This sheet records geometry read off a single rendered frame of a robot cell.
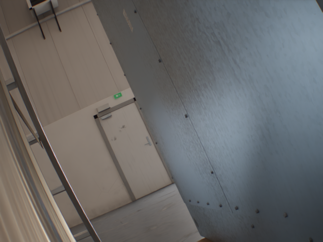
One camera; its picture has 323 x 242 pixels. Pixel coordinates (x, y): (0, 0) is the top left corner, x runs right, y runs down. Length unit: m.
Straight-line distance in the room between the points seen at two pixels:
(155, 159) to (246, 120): 9.31
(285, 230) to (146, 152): 9.27
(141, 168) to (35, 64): 3.60
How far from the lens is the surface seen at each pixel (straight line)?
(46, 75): 10.49
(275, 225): 0.91
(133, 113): 10.16
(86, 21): 10.82
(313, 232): 0.74
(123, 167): 10.03
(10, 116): 0.16
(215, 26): 0.74
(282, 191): 0.78
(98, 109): 10.10
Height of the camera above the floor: 0.56
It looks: 5 degrees up
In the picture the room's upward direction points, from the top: 25 degrees counter-clockwise
